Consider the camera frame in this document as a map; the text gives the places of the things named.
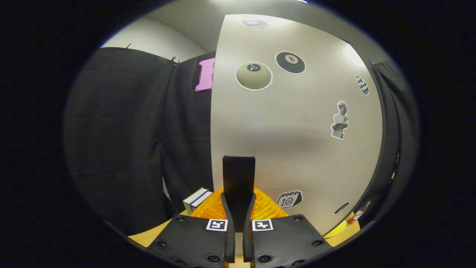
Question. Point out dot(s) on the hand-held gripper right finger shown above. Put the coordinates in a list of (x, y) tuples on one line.
[(286, 242)]

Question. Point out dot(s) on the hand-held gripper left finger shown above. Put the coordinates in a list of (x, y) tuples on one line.
[(197, 242)]

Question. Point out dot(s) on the beige shoe cabinet door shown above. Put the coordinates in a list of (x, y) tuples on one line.
[(297, 149)]

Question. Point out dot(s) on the dark grey shoe cabinet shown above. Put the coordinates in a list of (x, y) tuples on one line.
[(388, 149)]

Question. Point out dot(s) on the green and white book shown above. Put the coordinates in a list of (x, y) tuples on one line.
[(192, 200)]

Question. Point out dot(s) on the blue spine book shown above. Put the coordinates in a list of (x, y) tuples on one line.
[(202, 199)]

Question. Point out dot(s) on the small red cap bottle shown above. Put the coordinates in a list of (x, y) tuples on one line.
[(356, 217)]

